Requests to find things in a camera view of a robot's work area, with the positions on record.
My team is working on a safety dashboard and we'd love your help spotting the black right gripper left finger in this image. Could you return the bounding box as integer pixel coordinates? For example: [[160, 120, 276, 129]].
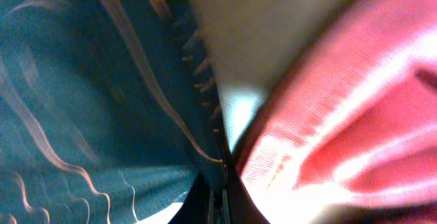
[[169, 174, 214, 224]]

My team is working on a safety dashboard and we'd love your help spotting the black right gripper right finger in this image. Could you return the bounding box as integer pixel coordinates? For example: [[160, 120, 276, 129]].
[[222, 169, 269, 224]]

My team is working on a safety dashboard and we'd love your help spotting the black orange patterned jersey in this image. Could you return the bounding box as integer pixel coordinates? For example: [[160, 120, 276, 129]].
[[1, 0, 227, 223]]

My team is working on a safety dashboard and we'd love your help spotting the red t-shirt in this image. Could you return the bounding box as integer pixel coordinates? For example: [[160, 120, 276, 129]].
[[237, 0, 436, 223]]

